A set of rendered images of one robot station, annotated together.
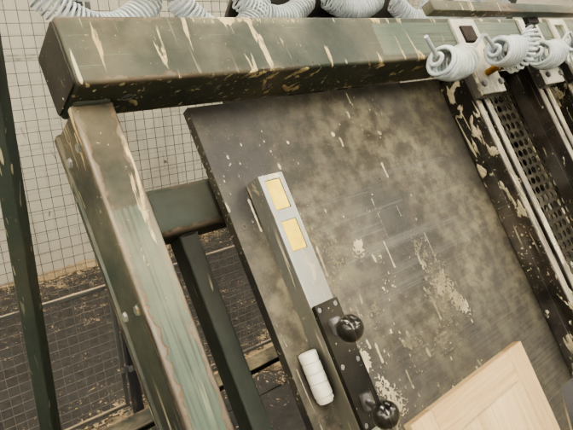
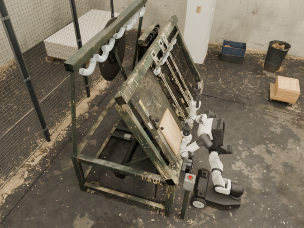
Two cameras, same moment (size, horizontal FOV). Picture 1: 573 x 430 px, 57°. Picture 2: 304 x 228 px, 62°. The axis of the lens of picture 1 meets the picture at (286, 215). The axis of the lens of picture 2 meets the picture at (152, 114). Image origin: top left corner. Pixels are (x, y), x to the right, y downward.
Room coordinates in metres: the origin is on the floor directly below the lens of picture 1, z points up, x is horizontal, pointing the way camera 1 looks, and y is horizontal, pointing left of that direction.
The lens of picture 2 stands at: (-1.01, 1.10, 3.39)
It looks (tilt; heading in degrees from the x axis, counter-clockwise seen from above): 41 degrees down; 326
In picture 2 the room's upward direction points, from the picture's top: 2 degrees clockwise
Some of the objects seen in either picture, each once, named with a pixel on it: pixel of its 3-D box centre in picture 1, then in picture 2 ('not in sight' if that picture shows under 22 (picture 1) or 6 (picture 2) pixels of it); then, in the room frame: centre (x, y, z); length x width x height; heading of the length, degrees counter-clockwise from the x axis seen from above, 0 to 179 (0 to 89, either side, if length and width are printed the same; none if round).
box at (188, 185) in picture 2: not in sight; (189, 182); (0.17, -0.25, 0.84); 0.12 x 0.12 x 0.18; 40
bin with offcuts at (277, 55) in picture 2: not in sight; (275, 56); (2.14, -4.73, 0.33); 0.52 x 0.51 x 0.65; 128
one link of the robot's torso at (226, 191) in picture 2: not in sight; (222, 185); (0.14, -0.92, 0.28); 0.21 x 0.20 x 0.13; 40
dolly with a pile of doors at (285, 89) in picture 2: not in sight; (283, 89); (1.21, -3.82, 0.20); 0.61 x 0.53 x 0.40; 128
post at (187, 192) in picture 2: not in sight; (185, 203); (0.17, -0.25, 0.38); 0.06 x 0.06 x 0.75; 40
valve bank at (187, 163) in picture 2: not in sight; (189, 160); (0.51, -0.54, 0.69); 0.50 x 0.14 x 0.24; 130
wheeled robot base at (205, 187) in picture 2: not in sight; (219, 188); (0.16, -0.90, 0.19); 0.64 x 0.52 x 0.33; 40
